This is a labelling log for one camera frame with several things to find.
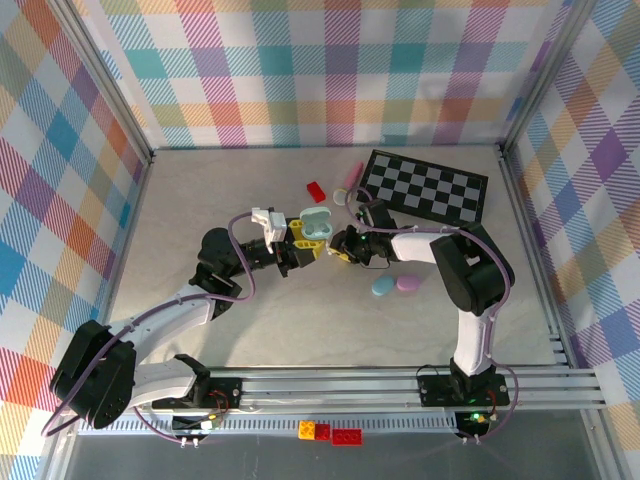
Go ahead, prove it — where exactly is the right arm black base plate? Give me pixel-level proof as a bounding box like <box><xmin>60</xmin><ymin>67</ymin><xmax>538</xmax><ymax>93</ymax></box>
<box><xmin>417</xmin><ymin>372</ymin><xmax>511</xmax><ymax>407</ymax></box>

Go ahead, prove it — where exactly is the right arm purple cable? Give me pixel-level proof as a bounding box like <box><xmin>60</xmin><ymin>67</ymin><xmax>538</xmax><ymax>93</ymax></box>
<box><xmin>344</xmin><ymin>187</ymin><xmax>521</xmax><ymax>446</ymax></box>

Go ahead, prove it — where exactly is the black controller board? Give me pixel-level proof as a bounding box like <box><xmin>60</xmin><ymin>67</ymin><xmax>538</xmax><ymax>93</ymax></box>
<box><xmin>453</xmin><ymin>410</ymin><xmax>490</xmax><ymax>437</ymax></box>
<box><xmin>172</xmin><ymin>414</ymin><xmax>222</xmax><ymax>435</ymax></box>

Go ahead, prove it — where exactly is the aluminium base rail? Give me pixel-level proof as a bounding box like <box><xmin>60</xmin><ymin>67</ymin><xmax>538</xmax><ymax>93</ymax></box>
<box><xmin>54</xmin><ymin>367</ymin><xmax>609</xmax><ymax>416</ymax></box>

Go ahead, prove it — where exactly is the slotted grey cable duct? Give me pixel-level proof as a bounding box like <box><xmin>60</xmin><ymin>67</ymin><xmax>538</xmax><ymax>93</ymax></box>
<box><xmin>77</xmin><ymin>417</ymin><xmax>464</xmax><ymax>436</ymax></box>

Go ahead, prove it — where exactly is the aluminium frame post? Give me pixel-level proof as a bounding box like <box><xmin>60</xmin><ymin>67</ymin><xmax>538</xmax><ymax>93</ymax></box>
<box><xmin>47</xmin><ymin>0</ymin><xmax>156</xmax><ymax>166</ymax></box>
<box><xmin>497</xmin><ymin>0</ymin><xmax>599</xmax><ymax>156</ymax></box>

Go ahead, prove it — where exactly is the pink toy microphone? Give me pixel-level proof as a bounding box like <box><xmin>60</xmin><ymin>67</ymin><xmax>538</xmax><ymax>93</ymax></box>
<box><xmin>332</xmin><ymin>161</ymin><xmax>365</xmax><ymax>207</ymax></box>

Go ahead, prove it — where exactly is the black grey chessboard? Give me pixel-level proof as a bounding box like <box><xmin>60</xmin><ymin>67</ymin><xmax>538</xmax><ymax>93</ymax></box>
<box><xmin>355</xmin><ymin>148</ymin><xmax>490</xmax><ymax>226</ymax></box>

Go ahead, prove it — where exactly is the blue earbud case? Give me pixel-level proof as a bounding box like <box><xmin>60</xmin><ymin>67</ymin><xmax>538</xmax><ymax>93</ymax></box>
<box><xmin>371</xmin><ymin>274</ymin><xmax>397</xmax><ymax>298</ymax></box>

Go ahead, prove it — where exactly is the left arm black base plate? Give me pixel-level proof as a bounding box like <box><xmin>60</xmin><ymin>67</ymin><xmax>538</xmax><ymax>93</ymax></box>
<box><xmin>151</xmin><ymin>377</ymin><xmax>243</xmax><ymax>410</ymax></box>

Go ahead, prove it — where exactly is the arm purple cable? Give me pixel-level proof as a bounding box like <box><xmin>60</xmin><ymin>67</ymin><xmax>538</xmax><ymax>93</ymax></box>
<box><xmin>40</xmin><ymin>210</ymin><xmax>259</xmax><ymax>446</ymax></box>
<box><xmin>344</xmin><ymin>187</ymin><xmax>521</xmax><ymax>446</ymax></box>

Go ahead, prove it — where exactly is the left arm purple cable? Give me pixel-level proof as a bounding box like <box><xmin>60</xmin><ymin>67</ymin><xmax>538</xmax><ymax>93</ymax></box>
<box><xmin>40</xmin><ymin>210</ymin><xmax>259</xmax><ymax>446</ymax></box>

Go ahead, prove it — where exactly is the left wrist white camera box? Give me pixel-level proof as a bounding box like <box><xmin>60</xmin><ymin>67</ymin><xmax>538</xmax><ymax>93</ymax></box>
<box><xmin>249</xmin><ymin>207</ymin><xmax>287</xmax><ymax>255</ymax></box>

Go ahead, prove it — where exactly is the aluminium side rail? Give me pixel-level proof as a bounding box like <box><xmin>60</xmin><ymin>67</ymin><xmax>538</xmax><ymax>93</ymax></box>
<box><xmin>492</xmin><ymin>142</ymin><xmax>574</xmax><ymax>371</ymax></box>
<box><xmin>92</xmin><ymin>147</ymin><xmax>159</xmax><ymax>374</ymax></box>

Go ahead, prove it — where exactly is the mint green earbud case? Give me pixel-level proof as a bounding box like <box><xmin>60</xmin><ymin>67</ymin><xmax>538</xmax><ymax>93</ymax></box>
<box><xmin>299</xmin><ymin>205</ymin><xmax>335</xmax><ymax>242</ymax></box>

